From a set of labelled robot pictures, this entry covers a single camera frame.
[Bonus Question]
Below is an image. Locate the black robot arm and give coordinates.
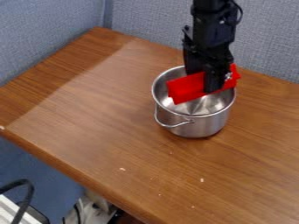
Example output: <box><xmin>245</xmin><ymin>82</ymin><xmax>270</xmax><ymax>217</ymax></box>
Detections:
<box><xmin>181</xmin><ymin>0</ymin><xmax>243</xmax><ymax>94</ymax></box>

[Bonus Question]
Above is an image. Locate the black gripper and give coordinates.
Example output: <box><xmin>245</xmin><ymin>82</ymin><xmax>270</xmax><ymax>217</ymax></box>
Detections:
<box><xmin>181</xmin><ymin>11</ymin><xmax>236</xmax><ymax>94</ymax></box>

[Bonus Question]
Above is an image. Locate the black cable loop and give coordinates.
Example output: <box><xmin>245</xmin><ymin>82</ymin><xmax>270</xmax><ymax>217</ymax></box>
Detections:
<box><xmin>0</xmin><ymin>178</ymin><xmax>35</xmax><ymax>224</ymax></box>

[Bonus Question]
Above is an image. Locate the white device under table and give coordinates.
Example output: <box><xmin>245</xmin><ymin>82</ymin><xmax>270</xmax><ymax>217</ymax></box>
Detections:
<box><xmin>60</xmin><ymin>191</ymin><xmax>117</xmax><ymax>224</ymax></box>

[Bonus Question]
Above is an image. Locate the stainless steel pot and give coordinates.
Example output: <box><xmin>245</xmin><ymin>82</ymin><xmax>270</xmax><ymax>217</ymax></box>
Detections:
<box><xmin>151</xmin><ymin>66</ymin><xmax>237</xmax><ymax>138</ymax></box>

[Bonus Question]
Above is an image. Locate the red rectangular block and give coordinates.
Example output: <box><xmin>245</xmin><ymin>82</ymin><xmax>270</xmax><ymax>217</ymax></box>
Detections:
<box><xmin>165</xmin><ymin>63</ymin><xmax>240</xmax><ymax>105</ymax></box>

